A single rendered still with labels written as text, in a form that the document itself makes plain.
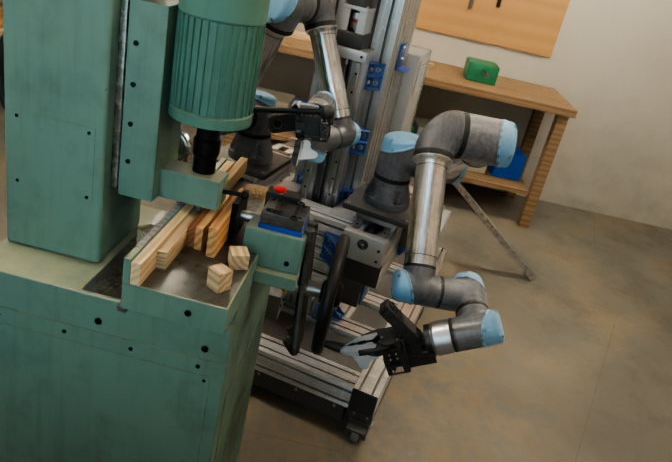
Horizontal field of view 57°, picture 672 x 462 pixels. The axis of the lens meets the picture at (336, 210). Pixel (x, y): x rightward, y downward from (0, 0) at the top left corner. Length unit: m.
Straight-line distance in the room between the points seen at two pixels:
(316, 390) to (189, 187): 1.04
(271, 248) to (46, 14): 0.64
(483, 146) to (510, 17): 3.14
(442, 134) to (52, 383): 1.06
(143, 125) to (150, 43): 0.17
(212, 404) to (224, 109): 0.64
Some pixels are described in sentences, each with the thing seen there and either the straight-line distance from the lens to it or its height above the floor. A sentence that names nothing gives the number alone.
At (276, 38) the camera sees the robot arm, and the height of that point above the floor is 1.27.
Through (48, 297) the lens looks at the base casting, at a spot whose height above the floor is 0.77.
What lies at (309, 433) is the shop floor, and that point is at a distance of 2.29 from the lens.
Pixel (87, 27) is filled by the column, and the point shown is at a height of 1.32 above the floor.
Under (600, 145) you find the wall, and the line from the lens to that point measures 5.02.
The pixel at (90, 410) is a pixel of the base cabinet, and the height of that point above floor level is 0.49.
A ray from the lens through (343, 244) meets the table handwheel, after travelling 1.39.
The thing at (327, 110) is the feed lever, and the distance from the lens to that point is 1.44.
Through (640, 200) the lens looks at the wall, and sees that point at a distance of 5.28.
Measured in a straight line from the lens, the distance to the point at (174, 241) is 1.33.
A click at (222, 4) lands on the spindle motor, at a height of 1.41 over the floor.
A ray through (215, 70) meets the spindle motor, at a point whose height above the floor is 1.29.
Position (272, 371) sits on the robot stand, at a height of 0.15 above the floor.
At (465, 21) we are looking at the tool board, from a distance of 4.59.
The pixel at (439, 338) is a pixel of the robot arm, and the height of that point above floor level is 0.83.
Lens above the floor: 1.59
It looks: 24 degrees down
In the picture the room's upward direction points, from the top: 13 degrees clockwise
